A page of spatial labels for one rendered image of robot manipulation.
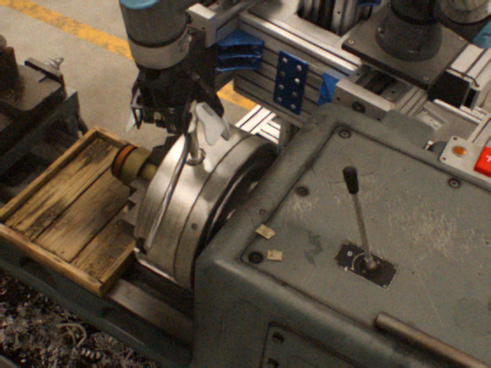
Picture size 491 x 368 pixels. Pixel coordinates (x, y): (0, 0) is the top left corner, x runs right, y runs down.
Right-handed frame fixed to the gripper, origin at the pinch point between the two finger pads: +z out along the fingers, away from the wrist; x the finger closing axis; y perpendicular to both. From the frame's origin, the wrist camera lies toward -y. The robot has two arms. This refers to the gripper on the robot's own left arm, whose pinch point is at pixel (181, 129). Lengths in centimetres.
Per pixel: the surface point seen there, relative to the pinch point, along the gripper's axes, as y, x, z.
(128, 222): 6.1, -10.8, 23.1
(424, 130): -18.6, 39.0, 15.6
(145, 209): 6.0, -6.6, 17.2
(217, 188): 2.1, 5.2, 12.9
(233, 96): -131, -27, 159
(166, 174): 0.7, -4.0, 13.4
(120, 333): 14, -17, 62
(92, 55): -142, -98, 157
